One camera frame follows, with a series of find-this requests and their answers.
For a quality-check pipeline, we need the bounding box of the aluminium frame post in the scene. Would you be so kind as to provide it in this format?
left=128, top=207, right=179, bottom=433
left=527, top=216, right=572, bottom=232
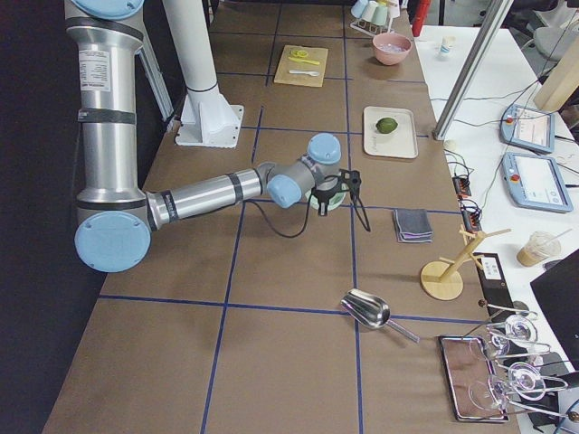
left=432, top=0, right=513, bottom=141

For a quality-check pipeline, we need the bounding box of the green cup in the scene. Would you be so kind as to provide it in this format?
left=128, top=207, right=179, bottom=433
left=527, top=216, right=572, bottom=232
left=371, top=3, right=389, bottom=27

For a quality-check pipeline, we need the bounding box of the white plastic spoon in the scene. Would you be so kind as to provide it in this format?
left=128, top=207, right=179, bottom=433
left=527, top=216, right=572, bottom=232
left=289, top=70, right=320, bottom=77

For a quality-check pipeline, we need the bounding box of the black usb hub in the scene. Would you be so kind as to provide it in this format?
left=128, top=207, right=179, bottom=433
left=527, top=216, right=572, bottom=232
left=452, top=175, right=471, bottom=199

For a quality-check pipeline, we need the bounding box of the upper teach pendant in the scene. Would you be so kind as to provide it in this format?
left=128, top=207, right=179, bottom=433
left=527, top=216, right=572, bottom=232
left=499, top=104, right=555, bottom=155

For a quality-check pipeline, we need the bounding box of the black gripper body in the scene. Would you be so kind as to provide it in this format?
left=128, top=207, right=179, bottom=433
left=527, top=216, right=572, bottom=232
left=314, top=169, right=362, bottom=206

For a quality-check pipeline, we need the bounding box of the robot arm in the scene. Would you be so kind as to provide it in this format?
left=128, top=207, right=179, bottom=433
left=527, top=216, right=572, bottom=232
left=64, top=1, right=365, bottom=273

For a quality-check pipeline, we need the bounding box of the teach pendant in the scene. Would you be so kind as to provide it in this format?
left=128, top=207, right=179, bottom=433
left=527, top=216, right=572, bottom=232
left=499, top=104, right=555, bottom=155
left=501, top=152, right=574, bottom=213

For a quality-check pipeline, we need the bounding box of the red object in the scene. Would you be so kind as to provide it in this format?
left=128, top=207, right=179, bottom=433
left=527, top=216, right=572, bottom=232
left=412, top=0, right=431, bottom=38

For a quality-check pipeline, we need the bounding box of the green avocado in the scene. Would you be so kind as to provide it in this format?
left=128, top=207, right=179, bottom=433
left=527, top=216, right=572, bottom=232
left=375, top=118, right=399, bottom=135

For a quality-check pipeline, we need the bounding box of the white cup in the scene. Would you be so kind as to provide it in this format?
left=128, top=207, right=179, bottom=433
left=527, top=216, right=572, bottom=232
left=360, top=0, right=379, bottom=22

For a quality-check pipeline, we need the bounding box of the pink bowl with ice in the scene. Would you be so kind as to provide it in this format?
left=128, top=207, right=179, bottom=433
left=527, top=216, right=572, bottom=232
left=372, top=32, right=413, bottom=66

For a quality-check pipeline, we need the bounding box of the black box with label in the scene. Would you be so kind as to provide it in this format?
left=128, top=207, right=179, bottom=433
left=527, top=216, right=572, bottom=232
left=476, top=252, right=513, bottom=307

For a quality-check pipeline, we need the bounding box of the iced coffee cup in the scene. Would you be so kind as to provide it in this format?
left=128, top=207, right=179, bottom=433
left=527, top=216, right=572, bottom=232
left=517, top=228, right=572, bottom=267

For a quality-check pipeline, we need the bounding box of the green ceramic bowl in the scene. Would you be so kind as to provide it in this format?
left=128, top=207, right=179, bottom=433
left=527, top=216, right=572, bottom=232
left=305, top=186, right=346, bottom=213

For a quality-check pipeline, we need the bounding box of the metal scoop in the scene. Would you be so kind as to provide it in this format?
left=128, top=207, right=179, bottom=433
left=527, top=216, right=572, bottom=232
left=340, top=288, right=421, bottom=344

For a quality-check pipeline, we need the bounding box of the wooden mug stand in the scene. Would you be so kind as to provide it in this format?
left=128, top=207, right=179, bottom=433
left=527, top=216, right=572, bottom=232
left=420, top=225, right=510, bottom=301

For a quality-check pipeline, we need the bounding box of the yellow plastic knife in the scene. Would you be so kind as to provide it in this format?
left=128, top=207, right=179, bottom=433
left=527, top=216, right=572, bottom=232
left=288, top=56, right=320, bottom=66

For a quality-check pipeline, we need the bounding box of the lemon slice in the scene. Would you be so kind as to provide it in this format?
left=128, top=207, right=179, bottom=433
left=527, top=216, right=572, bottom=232
left=290, top=50, right=308, bottom=59

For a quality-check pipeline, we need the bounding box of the lower teach pendant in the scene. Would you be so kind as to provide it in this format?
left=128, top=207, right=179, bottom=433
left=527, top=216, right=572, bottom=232
left=501, top=152, right=574, bottom=213

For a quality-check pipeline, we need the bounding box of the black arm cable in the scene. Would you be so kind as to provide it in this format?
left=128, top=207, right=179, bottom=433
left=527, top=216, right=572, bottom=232
left=246, top=180, right=373, bottom=239

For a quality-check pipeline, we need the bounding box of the white rabbit tray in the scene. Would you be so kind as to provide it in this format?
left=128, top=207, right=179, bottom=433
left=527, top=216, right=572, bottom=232
left=363, top=106, right=418, bottom=159

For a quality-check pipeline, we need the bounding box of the white camera mast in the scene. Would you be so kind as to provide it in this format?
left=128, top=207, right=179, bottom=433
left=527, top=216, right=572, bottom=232
left=163, top=0, right=244, bottom=148

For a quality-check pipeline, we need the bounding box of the wooden cutting board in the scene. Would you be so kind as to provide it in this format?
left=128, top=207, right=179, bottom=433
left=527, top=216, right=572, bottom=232
left=274, top=44, right=328, bottom=88

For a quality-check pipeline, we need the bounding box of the grey folded cloth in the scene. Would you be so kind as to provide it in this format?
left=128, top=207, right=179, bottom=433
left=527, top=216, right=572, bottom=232
left=393, top=208, right=433, bottom=243

